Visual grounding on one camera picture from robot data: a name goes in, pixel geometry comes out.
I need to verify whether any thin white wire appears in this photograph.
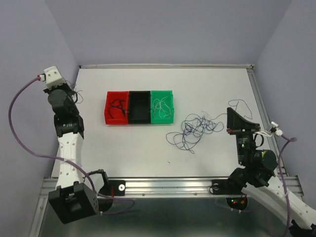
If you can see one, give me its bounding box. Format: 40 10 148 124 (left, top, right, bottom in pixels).
152 97 173 120

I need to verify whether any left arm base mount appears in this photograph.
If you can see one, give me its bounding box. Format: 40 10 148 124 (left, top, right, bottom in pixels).
88 169 126 212

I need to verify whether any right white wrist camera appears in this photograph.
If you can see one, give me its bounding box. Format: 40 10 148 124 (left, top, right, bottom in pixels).
255 121 287 139

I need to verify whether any thin blue wire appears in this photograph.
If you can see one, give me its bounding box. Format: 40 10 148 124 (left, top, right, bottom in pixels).
165 99 252 155

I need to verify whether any black cable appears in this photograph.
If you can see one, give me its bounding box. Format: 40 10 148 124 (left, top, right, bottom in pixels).
108 98 129 120

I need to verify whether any black plastic bin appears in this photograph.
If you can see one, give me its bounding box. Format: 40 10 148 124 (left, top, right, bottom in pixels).
128 91 151 124

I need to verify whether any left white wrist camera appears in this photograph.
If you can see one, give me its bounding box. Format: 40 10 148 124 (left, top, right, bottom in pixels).
38 66 66 89

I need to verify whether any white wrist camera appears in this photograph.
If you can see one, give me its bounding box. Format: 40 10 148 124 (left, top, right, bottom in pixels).
255 121 287 139
38 66 66 89

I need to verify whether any aluminium back rail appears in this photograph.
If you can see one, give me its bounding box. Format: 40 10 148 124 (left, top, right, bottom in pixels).
79 64 254 69

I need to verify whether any aluminium rail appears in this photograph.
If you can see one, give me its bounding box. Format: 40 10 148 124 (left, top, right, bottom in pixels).
246 66 287 176
79 64 254 69
39 175 304 198

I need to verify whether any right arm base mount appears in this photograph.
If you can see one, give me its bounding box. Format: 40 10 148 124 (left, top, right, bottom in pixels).
208 168 261 213

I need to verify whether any green plastic bin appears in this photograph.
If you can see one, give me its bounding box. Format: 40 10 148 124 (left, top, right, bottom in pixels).
151 90 174 124

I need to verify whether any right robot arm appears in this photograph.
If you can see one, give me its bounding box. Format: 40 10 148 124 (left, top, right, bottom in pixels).
227 107 316 237

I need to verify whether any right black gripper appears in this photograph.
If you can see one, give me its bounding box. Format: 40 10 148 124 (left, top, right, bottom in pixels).
225 107 259 165

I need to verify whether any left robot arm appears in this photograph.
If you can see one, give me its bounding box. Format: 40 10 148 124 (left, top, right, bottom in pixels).
44 83 110 224

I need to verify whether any aluminium right side rail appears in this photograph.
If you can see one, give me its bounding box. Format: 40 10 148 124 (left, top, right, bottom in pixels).
246 66 287 176

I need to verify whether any aluminium front rail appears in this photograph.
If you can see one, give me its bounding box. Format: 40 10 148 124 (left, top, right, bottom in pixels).
39 175 304 198

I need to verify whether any red plastic bin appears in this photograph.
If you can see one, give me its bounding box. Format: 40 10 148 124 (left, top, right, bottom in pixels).
104 91 129 125

